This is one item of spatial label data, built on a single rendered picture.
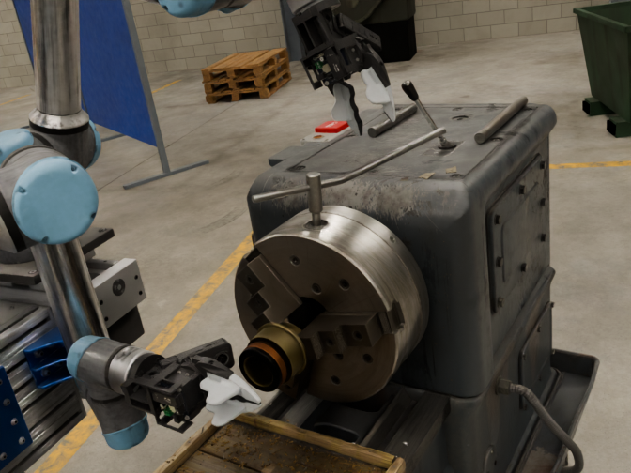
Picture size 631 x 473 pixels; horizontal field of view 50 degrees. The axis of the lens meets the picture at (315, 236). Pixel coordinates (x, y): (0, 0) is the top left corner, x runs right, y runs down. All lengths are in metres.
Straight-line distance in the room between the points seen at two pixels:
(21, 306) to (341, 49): 0.82
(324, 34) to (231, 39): 10.91
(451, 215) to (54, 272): 0.65
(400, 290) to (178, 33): 11.46
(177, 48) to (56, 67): 11.04
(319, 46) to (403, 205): 0.29
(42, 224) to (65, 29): 0.52
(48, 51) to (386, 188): 0.69
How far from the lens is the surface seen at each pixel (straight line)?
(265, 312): 1.04
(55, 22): 1.39
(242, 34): 11.86
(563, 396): 1.81
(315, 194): 1.03
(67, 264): 1.17
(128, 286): 1.39
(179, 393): 0.98
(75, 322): 1.22
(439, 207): 1.09
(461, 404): 1.26
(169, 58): 12.55
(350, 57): 1.06
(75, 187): 0.98
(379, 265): 1.03
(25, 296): 1.46
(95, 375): 1.12
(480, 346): 1.21
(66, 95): 1.43
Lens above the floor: 1.64
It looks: 23 degrees down
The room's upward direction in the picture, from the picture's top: 9 degrees counter-clockwise
